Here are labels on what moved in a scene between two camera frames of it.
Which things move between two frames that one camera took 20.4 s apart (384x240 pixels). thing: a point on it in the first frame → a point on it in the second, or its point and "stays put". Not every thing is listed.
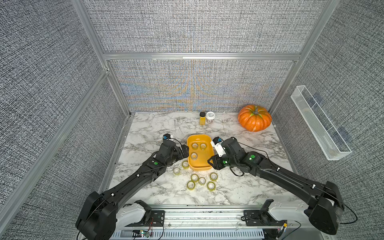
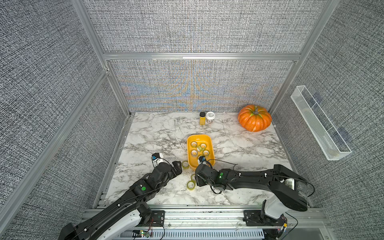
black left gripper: x=185 y=152 → x=178 y=169
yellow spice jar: x=202 y=118 stays put
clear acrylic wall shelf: x=322 y=127 stays put
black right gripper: x=216 y=163 → x=198 y=180
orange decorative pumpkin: x=254 y=118 stays put
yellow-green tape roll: x=194 y=146 stays put
